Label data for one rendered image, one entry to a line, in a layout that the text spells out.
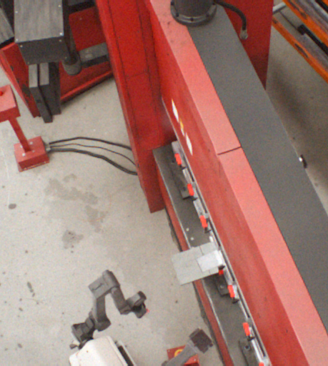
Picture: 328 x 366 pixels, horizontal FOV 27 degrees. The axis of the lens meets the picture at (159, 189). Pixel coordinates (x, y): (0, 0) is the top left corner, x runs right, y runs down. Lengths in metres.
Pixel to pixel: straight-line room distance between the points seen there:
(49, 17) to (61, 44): 0.15
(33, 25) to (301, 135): 2.53
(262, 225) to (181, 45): 0.87
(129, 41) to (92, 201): 1.99
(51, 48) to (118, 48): 0.35
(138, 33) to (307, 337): 1.73
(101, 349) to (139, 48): 1.48
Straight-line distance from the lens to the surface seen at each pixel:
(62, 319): 4.82
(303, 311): 2.33
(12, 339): 4.88
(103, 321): 3.40
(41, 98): 3.81
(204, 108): 2.66
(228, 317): 3.79
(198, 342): 3.19
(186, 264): 3.76
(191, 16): 2.89
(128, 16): 3.26
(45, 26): 3.50
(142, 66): 3.56
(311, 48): 5.26
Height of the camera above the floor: 4.51
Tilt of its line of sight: 63 degrees down
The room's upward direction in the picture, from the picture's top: 11 degrees counter-clockwise
